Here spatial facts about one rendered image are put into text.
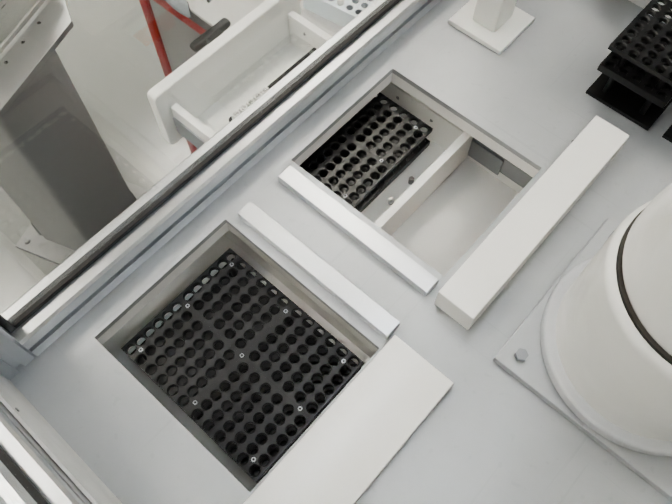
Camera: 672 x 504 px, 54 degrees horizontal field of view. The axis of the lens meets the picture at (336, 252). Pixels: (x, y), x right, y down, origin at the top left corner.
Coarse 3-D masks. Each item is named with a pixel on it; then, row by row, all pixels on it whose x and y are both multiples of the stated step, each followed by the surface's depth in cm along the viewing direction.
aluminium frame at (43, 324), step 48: (432, 0) 93; (384, 48) 90; (288, 96) 82; (240, 144) 79; (192, 192) 76; (144, 240) 74; (96, 288) 72; (0, 336) 65; (48, 336) 71; (0, 432) 54; (48, 480) 52
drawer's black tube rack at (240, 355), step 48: (240, 288) 80; (192, 336) 80; (240, 336) 77; (288, 336) 78; (192, 384) 75; (240, 384) 75; (288, 384) 78; (336, 384) 78; (240, 432) 73; (288, 432) 75
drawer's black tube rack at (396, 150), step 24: (384, 96) 93; (360, 120) 92; (384, 120) 92; (408, 120) 91; (336, 144) 90; (360, 144) 90; (384, 144) 90; (408, 144) 90; (312, 168) 91; (336, 168) 88; (360, 168) 88; (384, 168) 89; (336, 192) 86; (360, 192) 90
